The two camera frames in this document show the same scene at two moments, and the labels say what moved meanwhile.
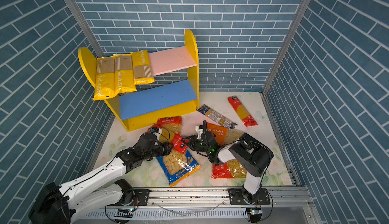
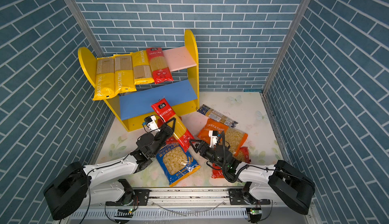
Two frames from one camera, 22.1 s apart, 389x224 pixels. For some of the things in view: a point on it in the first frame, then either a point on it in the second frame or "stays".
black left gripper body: x=160 y=151 to x=161 y=137
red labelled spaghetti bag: x=179 y=143 to x=161 y=71
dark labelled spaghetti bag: x=214 y=116 stays
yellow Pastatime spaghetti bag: x=105 y=78 stays
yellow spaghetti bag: x=142 y=70 stays
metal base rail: x=208 y=206 stays
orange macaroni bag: x=224 y=135 stays
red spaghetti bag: x=246 y=119 to x=163 y=111
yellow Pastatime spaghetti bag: x=124 y=77 stays
